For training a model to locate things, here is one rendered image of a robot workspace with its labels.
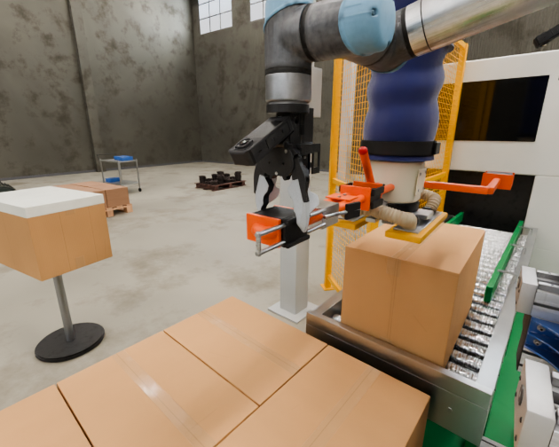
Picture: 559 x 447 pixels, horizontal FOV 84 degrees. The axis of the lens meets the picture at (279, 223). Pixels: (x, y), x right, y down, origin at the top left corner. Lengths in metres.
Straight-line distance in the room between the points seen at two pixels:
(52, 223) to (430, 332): 1.85
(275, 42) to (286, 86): 0.06
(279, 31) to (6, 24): 12.29
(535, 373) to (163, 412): 0.96
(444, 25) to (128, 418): 1.22
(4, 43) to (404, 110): 12.10
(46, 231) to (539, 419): 2.00
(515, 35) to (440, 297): 9.40
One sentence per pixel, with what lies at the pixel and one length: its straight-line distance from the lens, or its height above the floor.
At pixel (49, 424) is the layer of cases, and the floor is 0.54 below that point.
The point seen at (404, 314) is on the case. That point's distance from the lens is 1.27.
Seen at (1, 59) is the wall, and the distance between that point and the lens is 12.46.
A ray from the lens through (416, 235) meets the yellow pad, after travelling 0.93.
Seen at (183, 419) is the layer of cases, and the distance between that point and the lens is 1.16.
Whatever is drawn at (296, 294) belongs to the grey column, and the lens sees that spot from 2.45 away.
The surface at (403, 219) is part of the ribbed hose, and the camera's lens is 0.90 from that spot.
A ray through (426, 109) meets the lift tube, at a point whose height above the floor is 1.44.
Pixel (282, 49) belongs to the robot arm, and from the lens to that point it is 0.53.
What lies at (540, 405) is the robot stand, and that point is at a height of 0.99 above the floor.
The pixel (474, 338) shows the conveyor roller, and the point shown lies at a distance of 1.64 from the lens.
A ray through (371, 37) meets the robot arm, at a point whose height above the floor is 1.49.
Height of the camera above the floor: 1.38
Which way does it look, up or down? 16 degrees down
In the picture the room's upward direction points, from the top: straight up
